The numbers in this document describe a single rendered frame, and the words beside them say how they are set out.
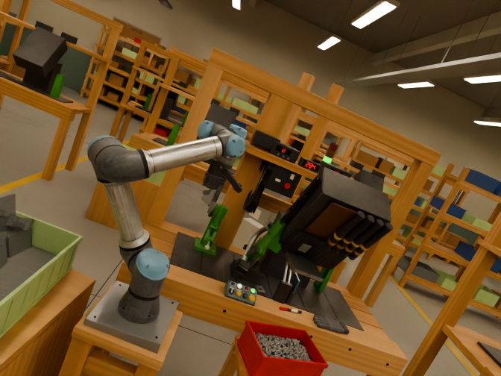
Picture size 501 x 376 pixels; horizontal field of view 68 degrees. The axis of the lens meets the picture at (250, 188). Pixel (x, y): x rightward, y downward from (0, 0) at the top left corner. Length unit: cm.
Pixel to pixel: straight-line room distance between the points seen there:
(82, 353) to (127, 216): 48
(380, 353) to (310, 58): 1054
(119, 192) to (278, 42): 1081
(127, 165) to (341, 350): 140
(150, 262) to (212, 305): 54
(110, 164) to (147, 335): 61
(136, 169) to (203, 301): 83
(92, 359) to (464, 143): 1315
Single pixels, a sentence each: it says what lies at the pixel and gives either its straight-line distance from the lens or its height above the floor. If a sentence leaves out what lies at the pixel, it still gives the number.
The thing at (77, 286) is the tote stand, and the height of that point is 79.
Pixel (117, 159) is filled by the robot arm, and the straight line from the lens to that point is 119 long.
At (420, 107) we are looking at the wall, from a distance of 1304.
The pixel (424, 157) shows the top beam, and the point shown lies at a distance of 251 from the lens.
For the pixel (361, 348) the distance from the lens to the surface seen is 209.
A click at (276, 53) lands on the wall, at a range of 1189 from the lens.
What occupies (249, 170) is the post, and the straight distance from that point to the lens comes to 220.
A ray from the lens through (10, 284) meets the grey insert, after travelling 158.
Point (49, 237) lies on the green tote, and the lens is 179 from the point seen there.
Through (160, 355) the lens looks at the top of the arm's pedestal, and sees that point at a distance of 144.
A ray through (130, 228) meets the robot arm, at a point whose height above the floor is 117.
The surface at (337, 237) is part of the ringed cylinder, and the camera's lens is 180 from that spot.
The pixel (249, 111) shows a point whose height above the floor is 159.
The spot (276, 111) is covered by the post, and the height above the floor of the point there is 177.
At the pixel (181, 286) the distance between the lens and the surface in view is 177.
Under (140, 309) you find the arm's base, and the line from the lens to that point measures 144.
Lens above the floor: 174
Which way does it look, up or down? 12 degrees down
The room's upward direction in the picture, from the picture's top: 24 degrees clockwise
